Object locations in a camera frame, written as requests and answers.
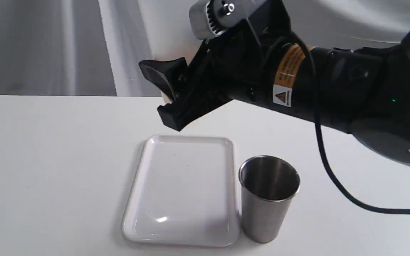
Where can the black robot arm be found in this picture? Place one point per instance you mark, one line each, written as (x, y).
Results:
(364, 92)

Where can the grey backdrop cloth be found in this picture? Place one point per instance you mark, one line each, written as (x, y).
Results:
(92, 47)

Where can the white plastic tray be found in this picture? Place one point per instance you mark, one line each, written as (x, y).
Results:
(184, 193)

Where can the translucent squeeze bottle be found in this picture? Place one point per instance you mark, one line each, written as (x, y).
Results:
(169, 34)

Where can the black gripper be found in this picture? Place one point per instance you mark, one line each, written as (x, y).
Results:
(246, 54)

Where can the stainless steel cup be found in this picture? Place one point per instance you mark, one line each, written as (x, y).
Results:
(268, 185)

